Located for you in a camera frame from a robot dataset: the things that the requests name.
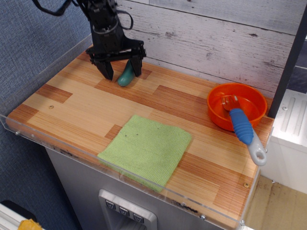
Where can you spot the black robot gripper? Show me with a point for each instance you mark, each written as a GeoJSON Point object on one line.
{"type": "Point", "coordinates": [113, 45]}

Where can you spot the green toy cucumber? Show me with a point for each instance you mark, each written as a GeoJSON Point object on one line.
{"type": "Point", "coordinates": [127, 75]}

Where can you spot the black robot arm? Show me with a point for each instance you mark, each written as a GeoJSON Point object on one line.
{"type": "Point", "coordinates": [102, 14]}

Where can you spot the green knitted cloth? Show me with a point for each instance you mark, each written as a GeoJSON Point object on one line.
{"type": "Point", "coordinates": [146, 151]}

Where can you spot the orange plastic bowl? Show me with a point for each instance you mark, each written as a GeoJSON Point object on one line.
{"type": "Point", "coordinates": [250, 100]}

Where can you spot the grey toy fridge cabinet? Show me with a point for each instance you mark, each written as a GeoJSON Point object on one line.
{"type": "Point", "coordinates": [82, 183]}

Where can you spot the silver dispenser button panel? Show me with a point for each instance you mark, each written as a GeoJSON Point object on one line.
{"type": "Point", "coordinates": [121, 214]}

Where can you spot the white ribbed appliance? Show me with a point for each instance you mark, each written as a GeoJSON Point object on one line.
{"type": "Point", "coordinates": [287, 144]}

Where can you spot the clear acrylic guard rail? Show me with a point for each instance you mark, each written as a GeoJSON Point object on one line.
{"type": "Point", "coordinates": [73, 113]}

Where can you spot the fork with blue grey handle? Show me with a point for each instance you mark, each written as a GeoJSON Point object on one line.
{"type": "Point", "coordinates": [244, 130]}

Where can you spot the dark right vertical post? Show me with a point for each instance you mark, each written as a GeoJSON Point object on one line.
{"type": "Point", "coordinates": [290, 65]}

